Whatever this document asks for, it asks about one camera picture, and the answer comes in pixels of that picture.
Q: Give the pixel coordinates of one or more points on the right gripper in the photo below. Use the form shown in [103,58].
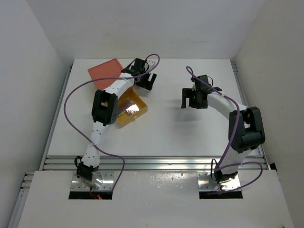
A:
[188,93]

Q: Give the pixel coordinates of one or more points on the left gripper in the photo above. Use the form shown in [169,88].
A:
[147,84]

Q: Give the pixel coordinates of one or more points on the yellow bottom drawer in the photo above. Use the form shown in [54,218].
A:
[125,119]

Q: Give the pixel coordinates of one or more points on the square nine-pan blush palette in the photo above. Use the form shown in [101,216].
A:
[132,109]

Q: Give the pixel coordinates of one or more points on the orange drawer box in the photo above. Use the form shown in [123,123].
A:
[109,69]

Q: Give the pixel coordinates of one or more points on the long brown eyeshadow palette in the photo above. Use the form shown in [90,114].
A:
[125,105]

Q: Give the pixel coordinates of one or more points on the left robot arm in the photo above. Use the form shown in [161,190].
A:
[105,109]

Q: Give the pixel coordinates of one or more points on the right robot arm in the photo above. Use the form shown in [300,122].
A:
[245,125]

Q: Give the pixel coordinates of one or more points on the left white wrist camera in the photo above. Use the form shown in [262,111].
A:
[149,64]

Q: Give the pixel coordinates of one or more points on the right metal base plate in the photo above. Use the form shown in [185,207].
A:
[207,184]

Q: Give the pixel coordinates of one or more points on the metal base plate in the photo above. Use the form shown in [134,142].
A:
[101,181]
[207,184]

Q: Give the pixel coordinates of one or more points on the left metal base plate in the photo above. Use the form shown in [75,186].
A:
[101,181]

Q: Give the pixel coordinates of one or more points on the aluminium rail frame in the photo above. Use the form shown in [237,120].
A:
[58,156]

